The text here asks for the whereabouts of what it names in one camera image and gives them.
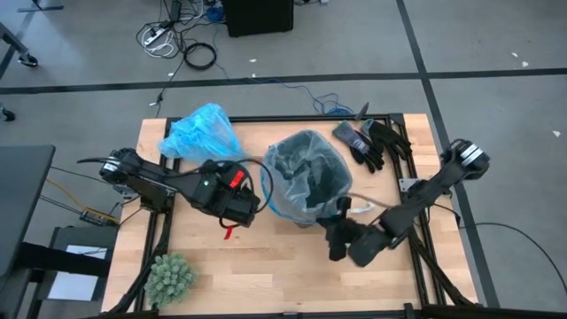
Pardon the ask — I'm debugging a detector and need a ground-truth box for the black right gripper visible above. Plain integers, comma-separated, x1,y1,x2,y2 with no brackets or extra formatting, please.
318,198,395,268

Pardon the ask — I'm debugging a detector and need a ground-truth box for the coiled black cable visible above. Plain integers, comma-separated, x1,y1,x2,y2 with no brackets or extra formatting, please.
183,42,218,71

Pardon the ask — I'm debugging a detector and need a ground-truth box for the tangled blue cable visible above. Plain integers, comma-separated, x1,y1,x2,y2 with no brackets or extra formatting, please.
247,78,355,117

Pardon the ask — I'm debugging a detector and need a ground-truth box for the black aluminium table frame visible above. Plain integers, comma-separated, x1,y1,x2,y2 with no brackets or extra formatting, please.
104,113,482,319

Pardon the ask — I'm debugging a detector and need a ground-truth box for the clear blue-rimmed trash bag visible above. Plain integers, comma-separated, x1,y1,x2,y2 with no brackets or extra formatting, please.
260,128,354,226

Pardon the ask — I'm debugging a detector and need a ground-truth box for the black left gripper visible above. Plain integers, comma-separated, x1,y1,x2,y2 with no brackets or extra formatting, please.
190,161,261,228

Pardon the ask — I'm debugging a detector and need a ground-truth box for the dark grey desk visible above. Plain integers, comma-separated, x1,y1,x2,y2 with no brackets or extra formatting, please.
0,144,57,278

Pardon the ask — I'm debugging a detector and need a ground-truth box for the blue plastic trash bag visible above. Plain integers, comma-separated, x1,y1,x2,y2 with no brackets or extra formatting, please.
158,103,245,164

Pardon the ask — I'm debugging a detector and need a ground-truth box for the dark grey trash bin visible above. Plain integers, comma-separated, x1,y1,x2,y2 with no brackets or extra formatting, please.
265,132,351,228

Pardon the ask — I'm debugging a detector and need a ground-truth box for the white power strip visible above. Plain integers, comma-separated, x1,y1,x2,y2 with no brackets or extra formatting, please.
142,24,175,48

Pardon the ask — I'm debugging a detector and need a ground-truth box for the long black floor cable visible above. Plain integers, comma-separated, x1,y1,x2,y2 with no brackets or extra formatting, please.
458,220,567,296

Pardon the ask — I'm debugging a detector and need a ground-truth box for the white paper sheet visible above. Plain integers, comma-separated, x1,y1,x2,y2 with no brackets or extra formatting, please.
47,245,108,302

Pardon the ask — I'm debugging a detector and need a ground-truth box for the grey and black work glove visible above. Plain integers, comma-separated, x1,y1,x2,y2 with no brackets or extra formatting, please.
331,120,385,174

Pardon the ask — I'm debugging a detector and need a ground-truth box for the small green artificial plant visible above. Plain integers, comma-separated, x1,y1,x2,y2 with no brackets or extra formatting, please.
144,252,199,310

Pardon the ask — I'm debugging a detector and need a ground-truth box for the black box on floor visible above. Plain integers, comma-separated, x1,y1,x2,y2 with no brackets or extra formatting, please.
221,0,296,38

